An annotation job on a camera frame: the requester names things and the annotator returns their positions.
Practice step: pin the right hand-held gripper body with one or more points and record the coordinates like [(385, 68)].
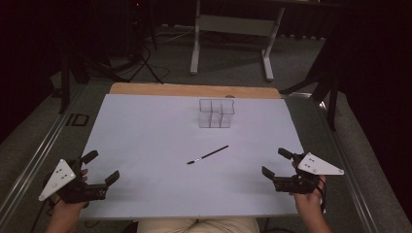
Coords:
[(296, 183)]

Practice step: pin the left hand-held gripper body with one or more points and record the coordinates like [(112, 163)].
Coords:
[(76, 191)]

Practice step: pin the person's left hand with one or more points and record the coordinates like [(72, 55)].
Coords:
[(69, 207)]

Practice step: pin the person's right hand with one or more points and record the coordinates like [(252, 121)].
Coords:
[(309, 202)]

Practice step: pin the white table cover sheet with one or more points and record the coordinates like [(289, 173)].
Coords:
[(155, 136)]

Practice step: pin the black pen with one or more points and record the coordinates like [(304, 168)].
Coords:
[(207, 155)]

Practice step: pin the black metal stand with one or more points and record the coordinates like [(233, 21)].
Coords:
[(66, 81), (324, 87)]

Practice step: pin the clear acrylic compartment organizer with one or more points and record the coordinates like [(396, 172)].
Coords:
[(216, 113)]

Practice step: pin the person's beige trousers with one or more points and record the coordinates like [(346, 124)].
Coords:
[(197, 226)]

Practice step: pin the black floor socket frame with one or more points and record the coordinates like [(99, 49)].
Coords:
[(77, 119)]

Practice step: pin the metal floor rail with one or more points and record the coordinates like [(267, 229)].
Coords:
[(353, 181), (35, 155)]

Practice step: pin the white metal desk frame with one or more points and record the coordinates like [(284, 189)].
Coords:
[(236, 25)]

